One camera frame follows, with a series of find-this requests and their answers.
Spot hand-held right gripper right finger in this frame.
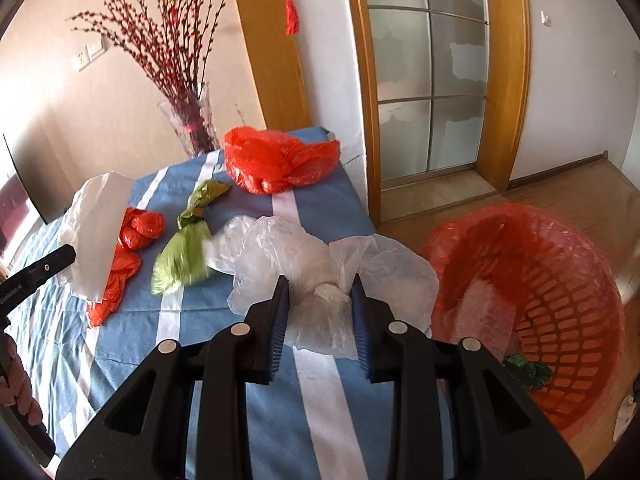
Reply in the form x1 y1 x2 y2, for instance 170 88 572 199
350 274 586 480

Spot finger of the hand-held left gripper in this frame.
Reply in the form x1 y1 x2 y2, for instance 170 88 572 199
0 244 76 328

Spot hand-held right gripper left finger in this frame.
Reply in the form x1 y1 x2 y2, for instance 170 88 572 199
55 275 292 480

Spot clear plastic bag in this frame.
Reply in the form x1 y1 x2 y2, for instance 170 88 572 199
204 214 441 359

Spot white plastic bag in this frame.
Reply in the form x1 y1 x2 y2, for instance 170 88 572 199
59 172 134 305

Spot green plastic bag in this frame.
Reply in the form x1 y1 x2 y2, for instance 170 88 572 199
502 352 554 392

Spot red plastic mesh basket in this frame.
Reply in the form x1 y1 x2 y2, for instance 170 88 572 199
419 203 627 437

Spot person's left hand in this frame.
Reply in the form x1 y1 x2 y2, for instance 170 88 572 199
0 352 44 428

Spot blue striped tablecloth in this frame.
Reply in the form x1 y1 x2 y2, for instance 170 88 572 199
5 127 451 480

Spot dark flat screen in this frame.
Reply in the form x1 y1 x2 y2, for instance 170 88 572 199
2 132 69 225

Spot orange plastic bag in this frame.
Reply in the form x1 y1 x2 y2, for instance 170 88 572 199
86 207 166 329

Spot olive plastic bag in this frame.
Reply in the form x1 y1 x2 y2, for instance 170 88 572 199
151 179 234 301

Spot large red plastic bag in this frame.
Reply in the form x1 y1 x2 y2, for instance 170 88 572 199
223 126 341 196

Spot clear glass vase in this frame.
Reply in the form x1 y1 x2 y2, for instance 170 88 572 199
157 83 221 159

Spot red berry branches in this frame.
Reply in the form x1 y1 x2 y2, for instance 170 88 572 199
67 0 262 137

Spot frosted glass door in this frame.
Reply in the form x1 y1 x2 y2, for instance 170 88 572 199
366 0 489 172

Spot wooden doorway frame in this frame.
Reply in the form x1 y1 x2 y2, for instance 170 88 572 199
227 0 314 132

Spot wooden door frame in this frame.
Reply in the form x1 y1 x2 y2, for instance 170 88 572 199
342 0 532 207

